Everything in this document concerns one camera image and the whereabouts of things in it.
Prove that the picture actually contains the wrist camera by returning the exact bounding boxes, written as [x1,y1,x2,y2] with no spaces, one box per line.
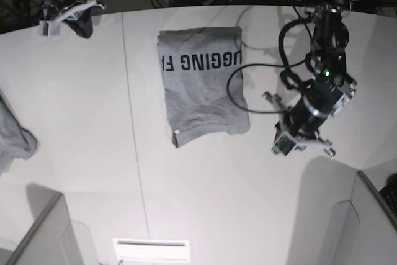
[38,20,61,37]
[272,132,297,156]

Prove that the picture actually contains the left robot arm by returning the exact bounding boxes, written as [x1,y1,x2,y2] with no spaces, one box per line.
[264,0,357,158]

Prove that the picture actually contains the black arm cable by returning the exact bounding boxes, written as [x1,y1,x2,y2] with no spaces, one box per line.
[226,18,314,114]

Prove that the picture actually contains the grey T-shirt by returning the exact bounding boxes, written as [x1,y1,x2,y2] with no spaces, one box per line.
[157,27,250,148]

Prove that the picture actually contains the left white bin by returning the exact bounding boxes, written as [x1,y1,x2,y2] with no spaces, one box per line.
[1,192,100,264]

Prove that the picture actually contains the black keyboard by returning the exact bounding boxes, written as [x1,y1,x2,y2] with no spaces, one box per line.
[380,183,397,215]

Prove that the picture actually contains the white bin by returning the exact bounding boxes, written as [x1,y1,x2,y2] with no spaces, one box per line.
[286,171,396,264]
[1,192,100,264]

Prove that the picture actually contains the right white bin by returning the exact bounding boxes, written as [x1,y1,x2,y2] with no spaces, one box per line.
[286,171,396,264]

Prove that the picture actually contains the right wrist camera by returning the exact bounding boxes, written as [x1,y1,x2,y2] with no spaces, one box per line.
[38,20,61,37]

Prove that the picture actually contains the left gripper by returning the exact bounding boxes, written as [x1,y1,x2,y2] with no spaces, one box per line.
[264,91,336,158]

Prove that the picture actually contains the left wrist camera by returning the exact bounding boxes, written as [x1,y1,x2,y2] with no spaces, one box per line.
[272,132,297,156]

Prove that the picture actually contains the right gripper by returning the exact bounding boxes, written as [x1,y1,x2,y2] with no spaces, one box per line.
[42,0,106,39]

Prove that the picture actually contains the grey cloth pile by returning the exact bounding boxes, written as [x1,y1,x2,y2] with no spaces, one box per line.
[1,96,38,173]

